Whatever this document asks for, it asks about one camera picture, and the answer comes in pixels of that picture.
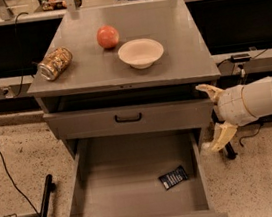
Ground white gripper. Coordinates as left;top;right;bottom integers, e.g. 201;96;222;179
196;84;257;152

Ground black floor cable left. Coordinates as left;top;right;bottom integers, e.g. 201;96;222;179
0;143;41;217

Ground closed grey upper drawer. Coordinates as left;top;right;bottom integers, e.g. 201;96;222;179
43;99;213;140

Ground patterned drink can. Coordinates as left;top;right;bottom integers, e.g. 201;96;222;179
38;47;72;81

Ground black power adapter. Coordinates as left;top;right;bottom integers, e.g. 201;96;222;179
230;53;251;63

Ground white bowl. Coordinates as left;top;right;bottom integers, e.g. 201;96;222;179
118;38;164;70

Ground red apple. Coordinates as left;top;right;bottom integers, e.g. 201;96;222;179
96;25;119;49

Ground black cable on wall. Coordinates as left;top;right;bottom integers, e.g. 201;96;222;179
3;10;41;98

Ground black pole stand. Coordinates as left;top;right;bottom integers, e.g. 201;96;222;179
39;174;55;217

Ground grey drawer cabinet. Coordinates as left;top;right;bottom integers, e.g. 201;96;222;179
16;0;231;163

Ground open grey lower drawer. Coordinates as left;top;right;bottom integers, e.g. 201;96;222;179
69;130;228;217

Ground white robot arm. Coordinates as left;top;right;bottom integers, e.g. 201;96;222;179
196;76;272;152

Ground blue rxbar wrapper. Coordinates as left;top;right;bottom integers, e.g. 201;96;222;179
158;166;188;190

